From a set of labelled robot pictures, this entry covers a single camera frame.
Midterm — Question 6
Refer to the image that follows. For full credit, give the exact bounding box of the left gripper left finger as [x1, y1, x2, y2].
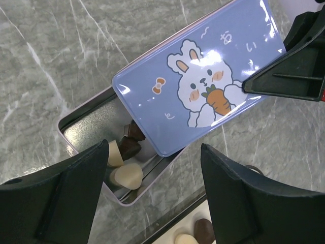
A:
[1, 140, 109, 243]

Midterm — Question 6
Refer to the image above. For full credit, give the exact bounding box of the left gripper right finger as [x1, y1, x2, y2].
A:
[201, 144, 324, 243]

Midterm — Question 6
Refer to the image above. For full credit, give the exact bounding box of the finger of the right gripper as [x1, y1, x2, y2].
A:
[243, 9, 324, 102]

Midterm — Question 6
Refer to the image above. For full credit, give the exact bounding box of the white oval chocolate front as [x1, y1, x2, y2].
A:
[107, 140, 124, 168]

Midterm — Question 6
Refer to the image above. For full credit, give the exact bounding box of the white oval chocolate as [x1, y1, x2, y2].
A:
[107, 140, 124, 168]
[174, 234, 198, 244]

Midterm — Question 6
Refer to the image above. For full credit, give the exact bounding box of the silver rectangular tin box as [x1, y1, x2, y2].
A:
[57, 85, 186, 205]

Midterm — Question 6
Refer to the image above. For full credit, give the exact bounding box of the silver tin lid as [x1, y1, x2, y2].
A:
[112, 1, 285, 157]

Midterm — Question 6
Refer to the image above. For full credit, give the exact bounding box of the dark chocolate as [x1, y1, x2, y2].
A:
[123, 120, 146, 141]

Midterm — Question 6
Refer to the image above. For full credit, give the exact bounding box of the brown oval chocolate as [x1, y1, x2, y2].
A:
[194, 219, 215, 244]

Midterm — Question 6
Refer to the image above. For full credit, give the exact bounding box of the white oval chocolate centre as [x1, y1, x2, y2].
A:
[174, 234, 198, 244]

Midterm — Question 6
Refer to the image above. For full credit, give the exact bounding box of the white strawberry pattern tray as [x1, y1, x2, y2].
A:
[129, 192, 211, 243]

